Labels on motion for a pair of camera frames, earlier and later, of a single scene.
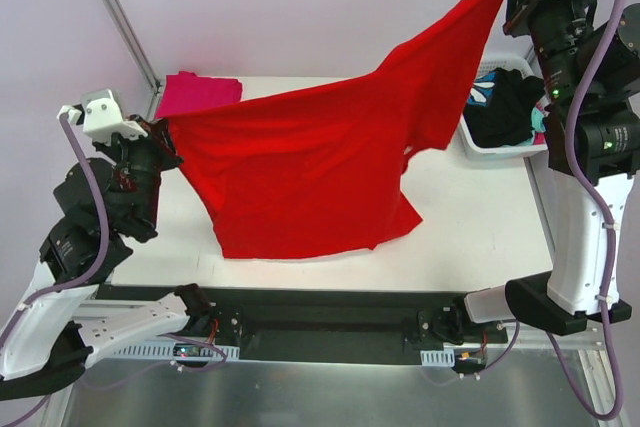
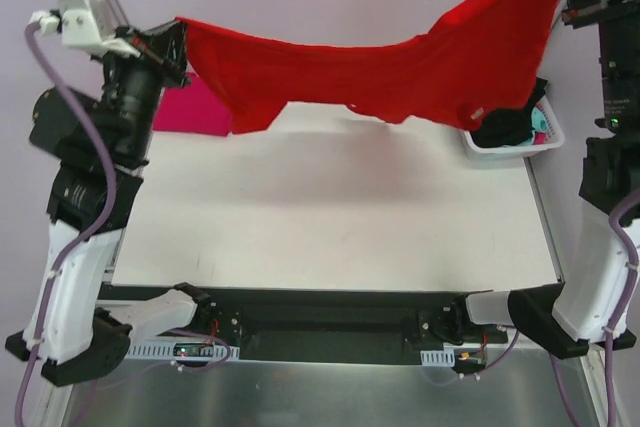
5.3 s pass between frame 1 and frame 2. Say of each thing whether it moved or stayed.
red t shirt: moved
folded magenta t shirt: stayed
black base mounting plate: stayed
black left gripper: moved
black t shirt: stayed
